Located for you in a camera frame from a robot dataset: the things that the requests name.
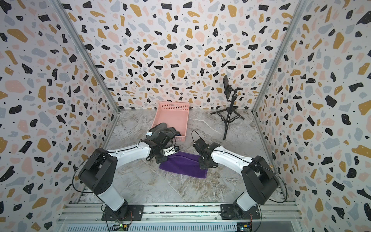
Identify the black tripod with phone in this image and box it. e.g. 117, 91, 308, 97
211, 75, 245, 140

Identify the left green circuit board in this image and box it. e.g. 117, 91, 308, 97
113, 223, 130, 232

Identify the grey and blue dishcloth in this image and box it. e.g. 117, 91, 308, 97
146, 122, 181, 140

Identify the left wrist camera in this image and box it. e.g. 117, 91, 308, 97
164, 146, 180, 157

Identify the aluminium mounting rail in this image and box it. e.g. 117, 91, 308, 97
56, 202, 306, 232

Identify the green circuit board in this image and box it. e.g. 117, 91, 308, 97
236, 222, 252, 232
113, 223, 130, 232

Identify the purple square dishcloth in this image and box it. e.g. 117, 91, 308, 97
159, 152, 207, 179

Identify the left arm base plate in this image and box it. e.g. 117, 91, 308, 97
101, 205, 145, 221

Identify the right green circuit board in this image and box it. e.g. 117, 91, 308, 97
236, 222, 252, 232

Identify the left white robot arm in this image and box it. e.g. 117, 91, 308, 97
78, 132, 180, 220

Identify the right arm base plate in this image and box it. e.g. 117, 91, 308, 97
220, 203, 260, 220

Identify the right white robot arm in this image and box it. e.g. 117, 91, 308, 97
193, 138, 279, 212

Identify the pink plastic basket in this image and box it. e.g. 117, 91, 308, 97
152, 101, 190, 142

